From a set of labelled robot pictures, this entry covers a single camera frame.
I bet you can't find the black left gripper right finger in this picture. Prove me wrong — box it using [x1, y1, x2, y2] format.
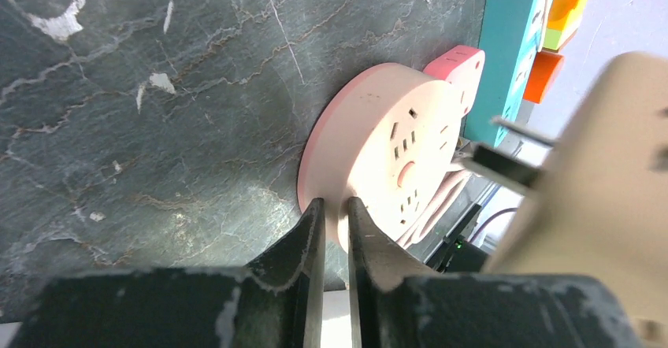
[347, 197, 642, 347]

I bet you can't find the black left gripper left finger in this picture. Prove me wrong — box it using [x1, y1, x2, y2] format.
[10, 198, 325, 347]

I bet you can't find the pink round socket base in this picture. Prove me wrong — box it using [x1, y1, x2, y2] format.
[297, 63, 469, 249]

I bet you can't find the beige cube socket adapter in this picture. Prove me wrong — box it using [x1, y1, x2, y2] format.
[463, 52, 667, 347]

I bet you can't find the teal power strip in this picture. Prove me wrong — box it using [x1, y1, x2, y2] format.
[464, 0, 546, 146]

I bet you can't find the white power strip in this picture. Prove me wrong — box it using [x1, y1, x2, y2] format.
[321, 290, 353, 348]

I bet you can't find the salmon pink charger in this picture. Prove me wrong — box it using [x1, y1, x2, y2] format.
[422, 45, 486, 117]

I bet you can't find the orange round plug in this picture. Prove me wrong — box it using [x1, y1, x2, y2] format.
[523, 50, 564, 104]

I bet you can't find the yellow green toy block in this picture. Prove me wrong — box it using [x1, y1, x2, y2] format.
[542, 0, 588, 53]

